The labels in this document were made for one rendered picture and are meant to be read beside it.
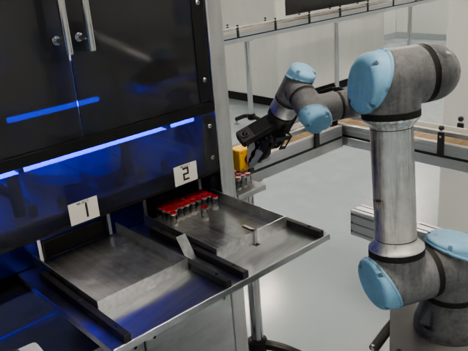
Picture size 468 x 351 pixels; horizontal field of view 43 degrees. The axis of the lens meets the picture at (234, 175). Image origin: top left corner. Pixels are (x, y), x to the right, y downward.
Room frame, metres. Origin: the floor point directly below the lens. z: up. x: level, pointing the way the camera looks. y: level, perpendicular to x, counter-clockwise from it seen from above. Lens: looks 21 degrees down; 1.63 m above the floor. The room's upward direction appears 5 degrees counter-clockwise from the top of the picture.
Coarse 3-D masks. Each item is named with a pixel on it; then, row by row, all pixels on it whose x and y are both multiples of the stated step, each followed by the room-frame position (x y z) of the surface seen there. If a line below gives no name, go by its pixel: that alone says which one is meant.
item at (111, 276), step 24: (120, 240) 1.55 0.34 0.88; (144, 240) 1.49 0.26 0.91; (48, 264) 1.44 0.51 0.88; (72, 264) 1.43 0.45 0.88; (96, 264) 1.42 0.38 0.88; (120, 264) 1.40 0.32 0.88; (144, 264) 1.39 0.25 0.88; (168, 264) 1.38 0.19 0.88; (72, 288) 1.27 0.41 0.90; (96, 288) 1.29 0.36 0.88; (120, 288) 1.28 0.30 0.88; (144, 288) 1.26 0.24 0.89
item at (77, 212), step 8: (88, 200) 1.47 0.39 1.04; (96, 200) 1.48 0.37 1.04; (72, 208) 1.44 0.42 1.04; (80, 208) 1.45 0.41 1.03; (88, 208) 1.47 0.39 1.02; (96, 208) 1.48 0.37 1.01; (72, 216) 1.44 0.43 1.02; (80, 216) 1.45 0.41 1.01; (96, 216) 1.48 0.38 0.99; (72, 224) 1.43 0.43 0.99
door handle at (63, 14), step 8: (56, 0) 1.42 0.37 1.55; (64, 0) 1.42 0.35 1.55; (64, 8) 1.42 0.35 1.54; (64, 16) 1.42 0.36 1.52; (64, 24) 1.42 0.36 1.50; (64, 32) 1.42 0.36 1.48; (56, 40) 1.46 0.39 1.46; (64, 40) 1.42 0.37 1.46; (64, 48) 1.42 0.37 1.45; (72, 48) 1.43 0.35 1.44
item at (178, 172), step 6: (192, 162) 1.70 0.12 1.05; (174, 168) 1.65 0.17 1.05; (180, 168) 1.67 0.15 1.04; (192, 168) 1.70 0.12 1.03; (174, 174) 1.65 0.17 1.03; (180, 174) 1.67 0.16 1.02; (192, 174) 1.69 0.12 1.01; (180, 180) 1.66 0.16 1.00; (186, 180) 1.68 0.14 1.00; (192, 180) 1.69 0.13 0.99
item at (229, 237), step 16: (224, 208) 1.71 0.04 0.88; (240, 208) 1.69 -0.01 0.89; (256, 208) 1.64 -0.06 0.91; (160, 224) 1.58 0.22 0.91; (192, 224) 1.61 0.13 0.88; (208, 224) 1.61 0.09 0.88; (224, 224) 1.60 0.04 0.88; (240, 224) 1.59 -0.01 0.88; (256, 224) 1.58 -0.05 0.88; (272, 224) 1.51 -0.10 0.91; (192, 240) 1.46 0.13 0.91; (208, 240) 1.50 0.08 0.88; (224, 240) 1.49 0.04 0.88; (240, 240) 1.44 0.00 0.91; (224, 256) 1.40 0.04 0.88
